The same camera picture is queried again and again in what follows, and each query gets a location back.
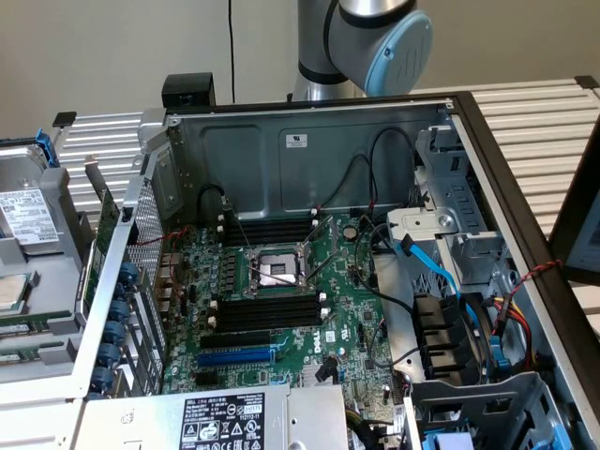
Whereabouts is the grey power supply unit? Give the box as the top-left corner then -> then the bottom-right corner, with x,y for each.
74,383 -> 351,450

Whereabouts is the coloured power wire bundle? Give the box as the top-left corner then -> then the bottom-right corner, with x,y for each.
487,293 -> 541,372

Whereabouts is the black camera cable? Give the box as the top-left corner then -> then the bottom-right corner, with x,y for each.
227,0 -> 237,105

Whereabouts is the green Dell motherboard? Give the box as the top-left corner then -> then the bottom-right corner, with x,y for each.
161,213 -> 405,399

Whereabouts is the blue expansion slot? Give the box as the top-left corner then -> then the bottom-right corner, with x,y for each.
196,345 -> 278,368

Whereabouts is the silver hard disk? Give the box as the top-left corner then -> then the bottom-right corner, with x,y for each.
0,144 -> 66,257

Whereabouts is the blue slot retainer knob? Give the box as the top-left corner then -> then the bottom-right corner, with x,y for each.
118,261 -> 143,285
103,321 -> 128,346
111,299 -> 133,325
97,342 -> 121,368
90,366 -> 114,391

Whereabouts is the grey drive cage left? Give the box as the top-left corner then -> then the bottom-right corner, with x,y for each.
0,134 -> 102,386

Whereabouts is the thin metal locking lever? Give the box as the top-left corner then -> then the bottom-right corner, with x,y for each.
247,262 -> 301,288
307,252 -> 338,285

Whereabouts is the thin red wire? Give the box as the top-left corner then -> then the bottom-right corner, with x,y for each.
125,224 -> 194,248

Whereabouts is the short black wire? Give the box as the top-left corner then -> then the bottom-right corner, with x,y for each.
198,183 -> 234,218

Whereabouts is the looped black wire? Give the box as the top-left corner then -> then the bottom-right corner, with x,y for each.
326,127 -> 419,218

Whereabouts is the open grey PC case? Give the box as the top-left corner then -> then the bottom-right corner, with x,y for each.
0,91 -> 600,450

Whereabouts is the blue wire connector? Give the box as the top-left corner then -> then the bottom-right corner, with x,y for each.
488,334 -> 513,377

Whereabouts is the light blue SATA wire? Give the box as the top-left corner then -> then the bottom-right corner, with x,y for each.
395,234 -> 493,339

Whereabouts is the black plastic fan shroud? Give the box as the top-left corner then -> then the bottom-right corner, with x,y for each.
411,292 -> 493,382

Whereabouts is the grey perforated drive cage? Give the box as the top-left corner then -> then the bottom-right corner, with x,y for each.
403,369 -> 572,450

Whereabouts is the black box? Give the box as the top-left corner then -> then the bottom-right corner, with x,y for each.
161,72 -> 218,109

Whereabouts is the blue disk caddy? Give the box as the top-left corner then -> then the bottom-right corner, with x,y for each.
33,129 -> 60,171

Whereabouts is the dark framed monitor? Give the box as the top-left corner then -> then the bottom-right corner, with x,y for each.
547,125 -> 600,283

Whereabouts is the grey metal disk bay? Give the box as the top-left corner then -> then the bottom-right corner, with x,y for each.
386,125 -> 512,293

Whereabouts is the small silver heatsink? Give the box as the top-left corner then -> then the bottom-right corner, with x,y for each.
301,362 -> 339,387

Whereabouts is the silver CPU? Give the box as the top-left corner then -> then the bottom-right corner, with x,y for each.
0,271 -> 41,316

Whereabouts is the CPU socket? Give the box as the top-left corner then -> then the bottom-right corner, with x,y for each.
242,242 -> 321,295

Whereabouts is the red black twisted wire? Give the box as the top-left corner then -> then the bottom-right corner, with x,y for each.
507,258 -> 564,302

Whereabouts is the green graphics card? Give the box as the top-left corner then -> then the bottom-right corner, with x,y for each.
78,161 -> 121,324

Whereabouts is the long black expansion slot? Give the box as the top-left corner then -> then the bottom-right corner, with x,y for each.
200,329 -> 273,352

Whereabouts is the metal socket cover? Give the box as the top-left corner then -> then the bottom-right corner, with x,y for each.
301,214 -> 339,282

